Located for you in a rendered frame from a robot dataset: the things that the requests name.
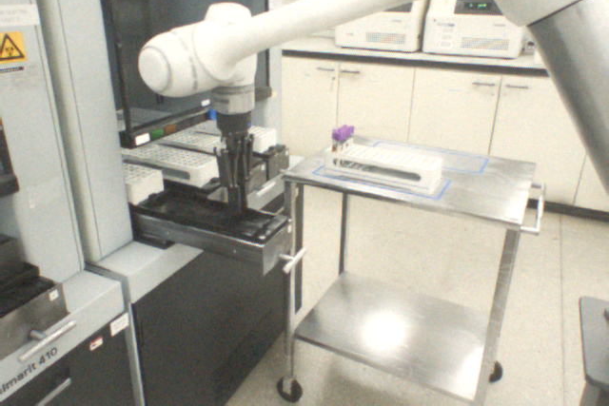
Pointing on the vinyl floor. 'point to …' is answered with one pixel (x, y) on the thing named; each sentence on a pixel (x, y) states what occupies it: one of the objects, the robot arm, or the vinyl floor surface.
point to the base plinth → (571, 210)
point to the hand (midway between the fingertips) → (237, 197)
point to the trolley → (368, 343)
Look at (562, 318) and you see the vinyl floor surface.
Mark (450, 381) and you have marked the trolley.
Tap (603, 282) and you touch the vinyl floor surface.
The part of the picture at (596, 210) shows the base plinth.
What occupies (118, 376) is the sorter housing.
